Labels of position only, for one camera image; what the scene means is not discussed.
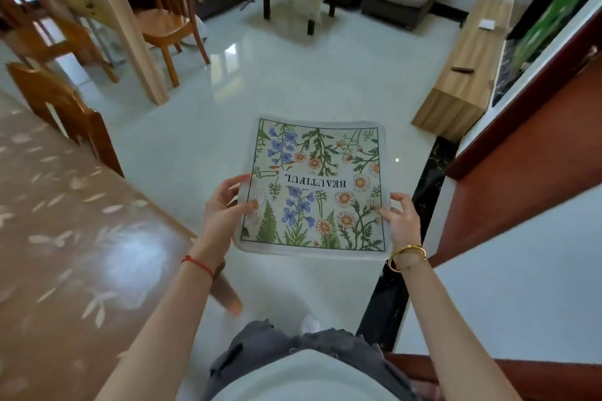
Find brown floral dining table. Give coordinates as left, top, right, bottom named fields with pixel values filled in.
left=0, top=90, right=244, bottom=401

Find person's left hand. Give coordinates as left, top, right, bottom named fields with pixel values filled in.
left=189, top=173, right=259, bottom=271

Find grey shorts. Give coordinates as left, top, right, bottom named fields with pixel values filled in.
left=201, top=319, right=420, bottom=401

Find gold bangle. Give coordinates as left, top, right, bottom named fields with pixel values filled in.
left=386, top=245, right=428, bottom=273

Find light wooden media bench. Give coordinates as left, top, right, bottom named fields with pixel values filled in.
left=411, top=0, right=514, bottom=144

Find person's right forearm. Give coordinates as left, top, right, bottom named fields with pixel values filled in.
left=399, top=257, right=524, bottom=401

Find red string bracelet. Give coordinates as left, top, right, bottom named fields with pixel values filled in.
left=181, top=254, right=216, bottom=279

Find person's right hand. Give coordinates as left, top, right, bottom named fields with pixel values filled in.
left=378, top=192, right=423, bottom=259

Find white shirt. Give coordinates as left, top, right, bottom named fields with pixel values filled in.
left=211, top=349, right=406, bottom=401

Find red-brown wooden door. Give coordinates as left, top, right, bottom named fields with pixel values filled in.
left=427, top=8, right=602, bottom=270

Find dark wooden dining chair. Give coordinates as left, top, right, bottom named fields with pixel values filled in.
left=6, top=61, right=126, bottom=179

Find flat screen television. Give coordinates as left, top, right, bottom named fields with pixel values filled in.
left=491, top=0, right=602, bottom=108

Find floral print cushion cover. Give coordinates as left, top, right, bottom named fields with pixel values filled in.
left=233, top=116, right=392, bottom=261

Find light wooden partition screen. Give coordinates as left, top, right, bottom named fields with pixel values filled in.
left=4, top=0, right=170, bottom=106

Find red-brown wooden furniture edge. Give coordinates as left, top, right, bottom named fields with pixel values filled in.
left=385, top=353, right=602, bottom=401

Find person's left forearm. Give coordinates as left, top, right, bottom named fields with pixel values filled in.
left=94, top=259, right=222, bottom=401

